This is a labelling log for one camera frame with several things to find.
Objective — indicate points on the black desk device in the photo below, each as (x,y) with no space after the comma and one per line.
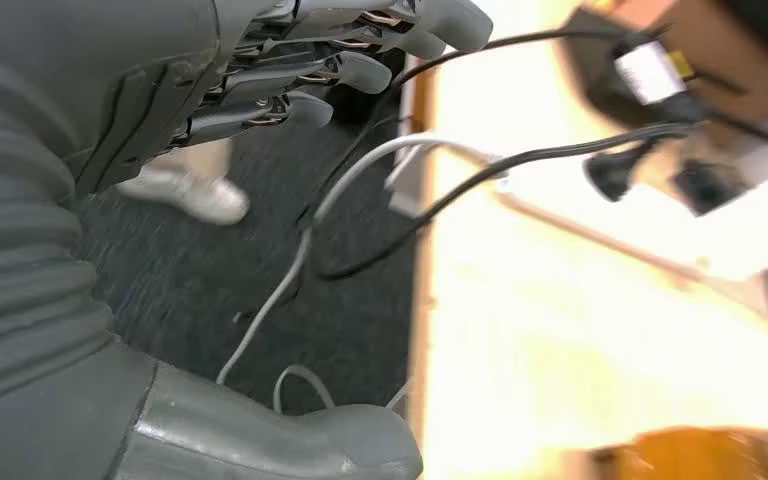
(589,73)

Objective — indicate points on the white power strip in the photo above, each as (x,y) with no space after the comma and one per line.
(742,232)

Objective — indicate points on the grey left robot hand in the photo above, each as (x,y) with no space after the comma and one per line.
(159,60)

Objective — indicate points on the wooden organizer box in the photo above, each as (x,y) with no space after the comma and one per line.
(689,457)

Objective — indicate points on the brown cardboard box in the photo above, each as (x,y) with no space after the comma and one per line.
(728,63)

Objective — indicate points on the white sneaker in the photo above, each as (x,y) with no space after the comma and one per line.
(198,199)

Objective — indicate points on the black power adapter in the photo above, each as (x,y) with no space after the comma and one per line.
(708,189)

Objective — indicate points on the person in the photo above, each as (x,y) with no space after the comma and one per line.
(192,158)

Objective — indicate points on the black plug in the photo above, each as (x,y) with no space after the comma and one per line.
(612,173)

